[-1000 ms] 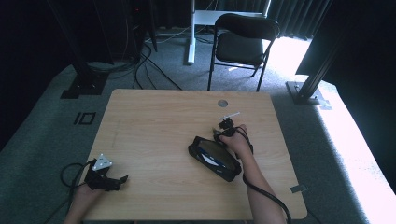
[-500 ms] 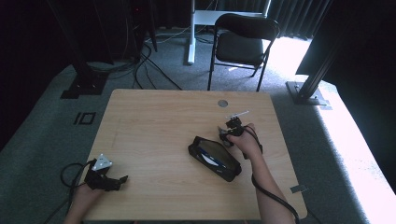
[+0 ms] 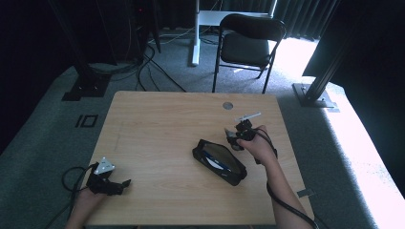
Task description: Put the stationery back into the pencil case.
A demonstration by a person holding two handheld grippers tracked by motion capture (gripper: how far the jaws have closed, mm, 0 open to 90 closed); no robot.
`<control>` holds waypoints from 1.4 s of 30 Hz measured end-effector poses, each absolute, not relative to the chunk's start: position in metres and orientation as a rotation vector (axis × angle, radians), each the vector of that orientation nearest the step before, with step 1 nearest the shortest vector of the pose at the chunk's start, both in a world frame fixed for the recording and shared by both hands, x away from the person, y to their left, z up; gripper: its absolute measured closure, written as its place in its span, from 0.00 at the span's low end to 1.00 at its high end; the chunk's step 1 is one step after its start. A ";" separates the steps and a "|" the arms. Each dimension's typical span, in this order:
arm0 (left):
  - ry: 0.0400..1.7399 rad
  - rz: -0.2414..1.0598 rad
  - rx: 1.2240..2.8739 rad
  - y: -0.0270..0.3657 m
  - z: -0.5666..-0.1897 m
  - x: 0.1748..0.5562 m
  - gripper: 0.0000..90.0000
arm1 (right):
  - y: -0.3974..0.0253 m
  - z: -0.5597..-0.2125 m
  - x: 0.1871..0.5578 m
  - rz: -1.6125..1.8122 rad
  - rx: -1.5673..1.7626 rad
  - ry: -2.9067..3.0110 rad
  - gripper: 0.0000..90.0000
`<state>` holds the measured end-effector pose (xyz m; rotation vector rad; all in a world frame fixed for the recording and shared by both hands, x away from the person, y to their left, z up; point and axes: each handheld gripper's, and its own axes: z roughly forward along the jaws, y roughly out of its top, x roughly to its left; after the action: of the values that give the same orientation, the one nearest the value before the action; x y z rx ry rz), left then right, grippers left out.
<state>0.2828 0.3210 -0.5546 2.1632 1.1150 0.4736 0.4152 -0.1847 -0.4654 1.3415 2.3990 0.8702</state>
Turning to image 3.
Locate black mesh pencil case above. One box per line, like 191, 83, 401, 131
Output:
191, 138, 248, 187

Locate dark equipment rack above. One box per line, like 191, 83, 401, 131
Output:
95, 0, 161, 65

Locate grey tape piece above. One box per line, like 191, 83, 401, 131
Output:
296, 188, 315, 198

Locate person's left hand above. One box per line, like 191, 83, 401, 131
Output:
75, 189, 107, 211

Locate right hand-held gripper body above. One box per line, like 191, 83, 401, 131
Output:
234, 111, 263, 141

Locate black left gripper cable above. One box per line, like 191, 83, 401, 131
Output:
44, 162, 100, 229

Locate white desk frame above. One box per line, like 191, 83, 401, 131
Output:
190, 0, 278, 67

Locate coiled black cables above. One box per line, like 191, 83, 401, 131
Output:
89, 60, 141, 76

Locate white floor cable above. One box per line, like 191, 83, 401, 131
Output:
147, 27, 196, 46

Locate black folding chair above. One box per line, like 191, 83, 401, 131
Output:
211, 12, 288, 94

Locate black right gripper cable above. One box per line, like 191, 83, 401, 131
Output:
253, 128, 320, 229

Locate black floor cable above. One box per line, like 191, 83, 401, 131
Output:
135, 44, 187, 94

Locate black metal stand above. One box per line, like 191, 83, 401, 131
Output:
47, 0, 113, 102
291, 31, 352, 109

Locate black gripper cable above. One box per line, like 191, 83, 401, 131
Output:
44, 162, 100, 229
253, 128, 320, 229

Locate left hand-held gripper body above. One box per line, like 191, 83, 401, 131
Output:
86, 156, 119, 197

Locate person's right hand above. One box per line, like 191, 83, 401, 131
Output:
237, 124, 279, 166

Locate dark curtain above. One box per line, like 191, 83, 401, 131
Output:
159, 0, 338, 41

